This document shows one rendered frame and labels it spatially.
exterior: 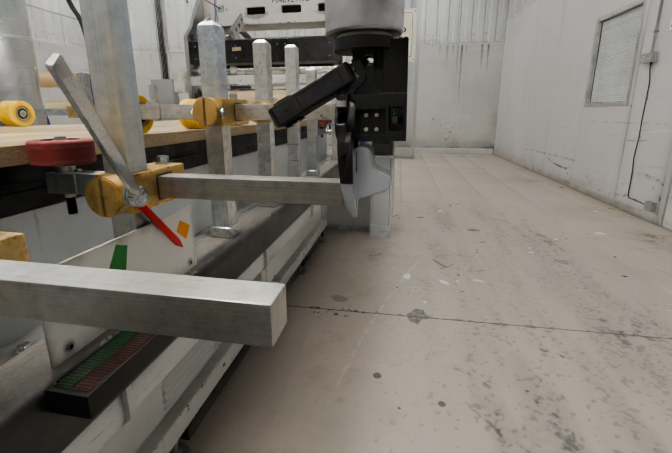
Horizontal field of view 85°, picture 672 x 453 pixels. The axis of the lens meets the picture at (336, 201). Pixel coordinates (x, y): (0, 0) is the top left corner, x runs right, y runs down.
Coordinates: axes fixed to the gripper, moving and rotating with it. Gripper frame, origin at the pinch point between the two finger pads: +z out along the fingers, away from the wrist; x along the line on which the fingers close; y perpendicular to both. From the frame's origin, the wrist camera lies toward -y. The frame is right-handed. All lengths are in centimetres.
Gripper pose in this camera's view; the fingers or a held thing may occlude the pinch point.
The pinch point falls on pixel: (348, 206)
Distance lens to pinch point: 47.6
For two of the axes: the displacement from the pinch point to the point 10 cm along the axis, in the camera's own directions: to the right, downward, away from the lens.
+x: 1.9, -2.3, 9.6
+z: 0.2, 9.7, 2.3
